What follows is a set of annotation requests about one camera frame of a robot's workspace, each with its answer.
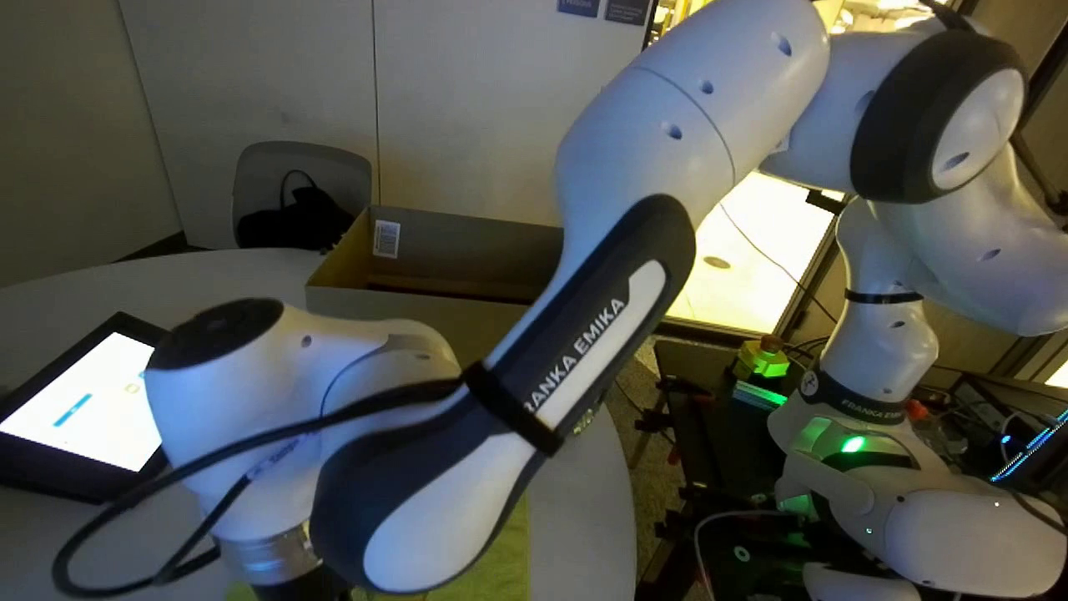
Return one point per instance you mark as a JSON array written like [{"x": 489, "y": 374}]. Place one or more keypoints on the yellow-green microfiber towel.
[{"x": 500, "y": 568}]

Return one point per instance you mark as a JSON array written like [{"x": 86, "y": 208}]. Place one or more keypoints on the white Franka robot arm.
[{"x": 365, "y": 452}]

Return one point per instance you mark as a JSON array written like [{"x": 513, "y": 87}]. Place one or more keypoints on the black tablet with lit screen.
[{"x": 81, "y": 425}]

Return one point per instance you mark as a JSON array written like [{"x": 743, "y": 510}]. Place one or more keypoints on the brown cardboard box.
[{"x": 462, "y": 276}]

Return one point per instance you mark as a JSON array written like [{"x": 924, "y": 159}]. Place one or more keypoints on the robot base controller with lights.
[{"x": 764, "y": 373}]

